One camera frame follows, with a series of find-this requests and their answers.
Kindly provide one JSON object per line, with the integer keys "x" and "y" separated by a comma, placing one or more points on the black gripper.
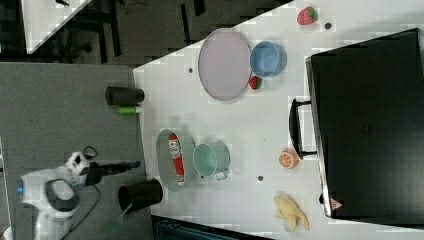
{"x": 96, "y": 172}

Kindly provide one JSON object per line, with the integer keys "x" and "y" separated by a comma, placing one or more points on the red plush ketchup bottle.
{"x": 176, "y": 154}

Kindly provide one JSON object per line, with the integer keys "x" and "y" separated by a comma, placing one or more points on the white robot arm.
{"x": 53, "y": 192}

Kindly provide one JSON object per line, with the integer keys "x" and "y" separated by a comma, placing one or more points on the green oval strainer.
{"x": 167, "y": 171}

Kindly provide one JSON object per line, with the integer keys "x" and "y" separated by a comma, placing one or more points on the green marker pen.
{"x": 129, "y": 110}

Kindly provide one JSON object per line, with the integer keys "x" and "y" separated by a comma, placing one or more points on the green metal mug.
{"x": 212, "y": 160}

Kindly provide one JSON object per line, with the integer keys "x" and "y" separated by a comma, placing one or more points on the lilac round plate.
{"x": 224, "y": 64}

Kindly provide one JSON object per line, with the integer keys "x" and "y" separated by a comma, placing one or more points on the small red plush strawberry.
{"x": 255, "y": 82}

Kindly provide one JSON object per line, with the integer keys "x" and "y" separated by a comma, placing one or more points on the white side table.
{"x": 43, "y": 18}

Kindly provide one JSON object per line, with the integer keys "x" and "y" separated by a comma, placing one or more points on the plush orange half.
{"x": 289, "y": 159}

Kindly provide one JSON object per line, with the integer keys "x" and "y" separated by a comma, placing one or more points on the plush peeled banana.
{"x": 290, "y": 213}

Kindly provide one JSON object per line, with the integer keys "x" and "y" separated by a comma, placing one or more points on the blue bowl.
{"x": 267, "y": 59}

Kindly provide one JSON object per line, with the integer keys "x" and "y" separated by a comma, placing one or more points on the large red plush strawberry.
{"x": 307, "y": 16}

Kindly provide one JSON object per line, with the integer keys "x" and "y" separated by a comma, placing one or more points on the black toaster oven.
{"x": 368, "y": 116}

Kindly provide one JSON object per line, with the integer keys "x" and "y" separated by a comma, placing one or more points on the black cylinder post near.
{"x": 140, "y": 195}

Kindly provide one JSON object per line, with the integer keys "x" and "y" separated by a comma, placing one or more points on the black cylinder post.
{"x": 140, "y": 195}
{"x": 123, "y": 95}

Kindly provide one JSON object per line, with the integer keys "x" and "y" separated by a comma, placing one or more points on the black cylinder post far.
{"x": 123, "y": 95}

